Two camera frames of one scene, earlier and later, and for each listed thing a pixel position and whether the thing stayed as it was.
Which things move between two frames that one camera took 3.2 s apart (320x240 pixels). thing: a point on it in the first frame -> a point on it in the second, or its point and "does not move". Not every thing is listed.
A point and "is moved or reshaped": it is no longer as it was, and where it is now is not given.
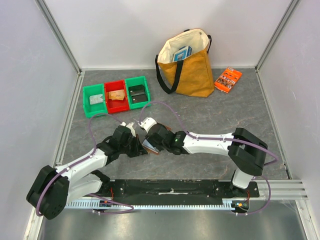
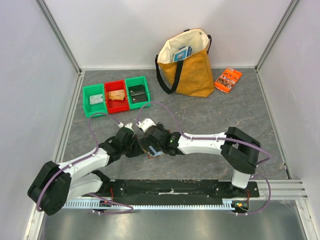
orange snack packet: (225, 81) does not move
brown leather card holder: (148, 148) is moved or reshaped
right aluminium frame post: (284, 20) does not move
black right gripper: (152, 136) does not move
